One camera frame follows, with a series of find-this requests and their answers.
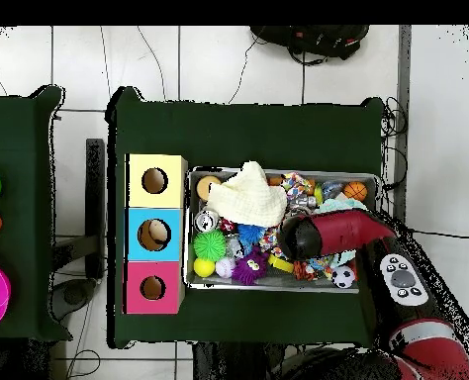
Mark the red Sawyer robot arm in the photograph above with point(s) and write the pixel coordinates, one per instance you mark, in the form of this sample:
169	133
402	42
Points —
345	229

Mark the shallow mesh bin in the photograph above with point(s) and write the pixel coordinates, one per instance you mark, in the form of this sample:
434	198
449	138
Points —
258	285

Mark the wooden box with three holes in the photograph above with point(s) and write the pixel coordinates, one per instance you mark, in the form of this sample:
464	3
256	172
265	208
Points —
171	269

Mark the cream yellow cloth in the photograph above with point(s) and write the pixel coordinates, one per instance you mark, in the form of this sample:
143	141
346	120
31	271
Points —
250	202

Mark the crushed silver can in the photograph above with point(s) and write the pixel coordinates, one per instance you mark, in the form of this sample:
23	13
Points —
206	221

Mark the pale orange foam ball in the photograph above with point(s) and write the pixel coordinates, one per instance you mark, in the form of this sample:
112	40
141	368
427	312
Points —
205	188

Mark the green spiky ball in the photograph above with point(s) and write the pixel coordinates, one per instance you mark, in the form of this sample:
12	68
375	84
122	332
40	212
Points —
209	245

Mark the white baseball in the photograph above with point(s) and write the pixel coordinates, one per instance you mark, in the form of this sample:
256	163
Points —
224	268

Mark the purple spiky toy with eyes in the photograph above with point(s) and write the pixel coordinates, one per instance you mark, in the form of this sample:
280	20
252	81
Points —
248	271

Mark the yellow ball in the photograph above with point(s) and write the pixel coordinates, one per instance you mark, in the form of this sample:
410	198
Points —
204	268

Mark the colourful knotted cloth toy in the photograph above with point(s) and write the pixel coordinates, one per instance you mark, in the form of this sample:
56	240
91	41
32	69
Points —
296	184

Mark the mint green cloth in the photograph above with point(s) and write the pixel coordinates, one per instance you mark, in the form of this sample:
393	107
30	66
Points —
337	206

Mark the dark green tablecloth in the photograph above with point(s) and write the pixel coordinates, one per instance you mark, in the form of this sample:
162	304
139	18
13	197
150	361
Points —
20	158
147	126

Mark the small orange basketball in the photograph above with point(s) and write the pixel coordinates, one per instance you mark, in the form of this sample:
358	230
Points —
355	191

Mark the small soccer ball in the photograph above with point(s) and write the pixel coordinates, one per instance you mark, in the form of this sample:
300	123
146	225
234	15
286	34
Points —
343	277

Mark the black stand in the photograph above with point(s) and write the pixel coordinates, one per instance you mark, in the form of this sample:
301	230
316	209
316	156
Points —
95	198

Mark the black backpack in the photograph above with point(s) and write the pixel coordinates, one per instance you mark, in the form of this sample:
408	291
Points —
317	39

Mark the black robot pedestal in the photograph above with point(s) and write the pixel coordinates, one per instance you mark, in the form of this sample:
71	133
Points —
234	364

